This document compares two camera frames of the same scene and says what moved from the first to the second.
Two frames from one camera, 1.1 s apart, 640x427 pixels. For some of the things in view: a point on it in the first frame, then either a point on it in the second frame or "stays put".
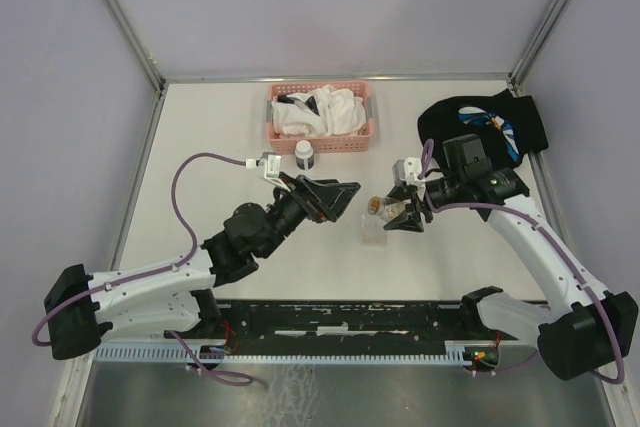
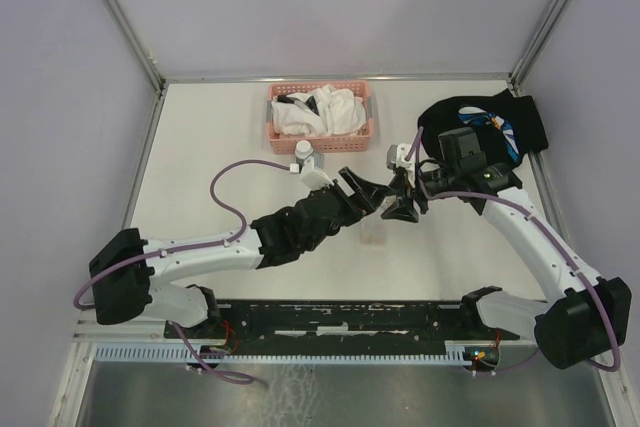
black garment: x=508 y=126 stays put
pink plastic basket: x=279 y=144 stays put
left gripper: x=323 y=199 to x=366 y=197
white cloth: x=341 y=113 stays put
